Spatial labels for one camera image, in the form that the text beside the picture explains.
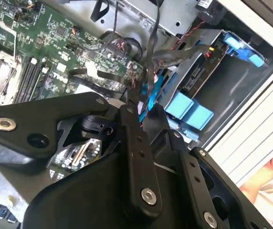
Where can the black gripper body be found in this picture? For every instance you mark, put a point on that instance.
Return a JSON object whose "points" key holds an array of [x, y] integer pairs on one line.
{"points": [[91, 195]]}

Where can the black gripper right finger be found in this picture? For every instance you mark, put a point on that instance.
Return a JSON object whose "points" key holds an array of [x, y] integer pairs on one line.
{"points": [[193, 171]]}

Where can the hard disk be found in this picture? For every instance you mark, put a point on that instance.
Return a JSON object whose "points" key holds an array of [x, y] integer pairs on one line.
{"points": [[198, 71]]}

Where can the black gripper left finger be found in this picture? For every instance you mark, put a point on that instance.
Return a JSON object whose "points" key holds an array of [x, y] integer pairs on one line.
{"points": [[31, 114]]}

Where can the person's bare hand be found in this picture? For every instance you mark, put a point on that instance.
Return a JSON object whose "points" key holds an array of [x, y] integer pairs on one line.
{"points": [[253, 188]]}

